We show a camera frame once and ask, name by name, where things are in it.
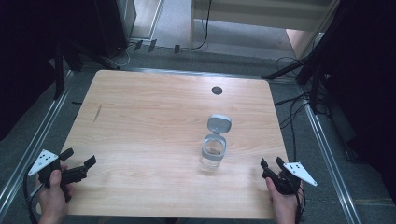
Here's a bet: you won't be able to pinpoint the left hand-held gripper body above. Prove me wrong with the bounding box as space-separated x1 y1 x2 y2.
27 148 90 203

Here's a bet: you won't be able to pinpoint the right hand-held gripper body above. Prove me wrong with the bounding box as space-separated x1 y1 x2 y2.
262 161 318 196

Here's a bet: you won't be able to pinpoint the clear jar with grey flip lid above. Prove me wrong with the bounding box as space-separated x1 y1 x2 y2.
199 114 233 171

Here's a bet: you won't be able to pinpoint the person's right hand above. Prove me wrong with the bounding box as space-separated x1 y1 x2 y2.
264 176 303 224

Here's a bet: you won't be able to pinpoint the person's left hand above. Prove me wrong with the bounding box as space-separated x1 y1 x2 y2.
35 164 76 224

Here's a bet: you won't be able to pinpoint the black tripod stand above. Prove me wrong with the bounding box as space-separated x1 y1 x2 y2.
261 6 353 115

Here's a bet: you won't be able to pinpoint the dark cabinet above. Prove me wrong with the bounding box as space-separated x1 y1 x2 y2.
92 0 138 59

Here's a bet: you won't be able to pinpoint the white shelf unit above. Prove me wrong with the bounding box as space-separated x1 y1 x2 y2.
190 0 340 50

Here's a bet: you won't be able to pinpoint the aluminium floor rail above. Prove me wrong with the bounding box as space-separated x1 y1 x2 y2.
300 90 362 224
0 69 75 213

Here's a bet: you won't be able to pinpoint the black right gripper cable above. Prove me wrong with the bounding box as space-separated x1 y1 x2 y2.
293 183 307 224

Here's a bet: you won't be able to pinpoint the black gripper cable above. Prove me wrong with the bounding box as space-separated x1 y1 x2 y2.
293 183 307 224
22 174 45 224

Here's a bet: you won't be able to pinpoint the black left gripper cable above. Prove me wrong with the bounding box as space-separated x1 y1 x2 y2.
22 174 45 224

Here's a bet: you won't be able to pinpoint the black floor cables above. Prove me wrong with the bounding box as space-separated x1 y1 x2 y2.
274 55 331 162

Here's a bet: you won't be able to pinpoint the white floor cable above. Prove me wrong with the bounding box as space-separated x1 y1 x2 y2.
114 43 138 68

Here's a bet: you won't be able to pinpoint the black hanging cable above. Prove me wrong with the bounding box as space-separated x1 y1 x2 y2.
188 0 213 51

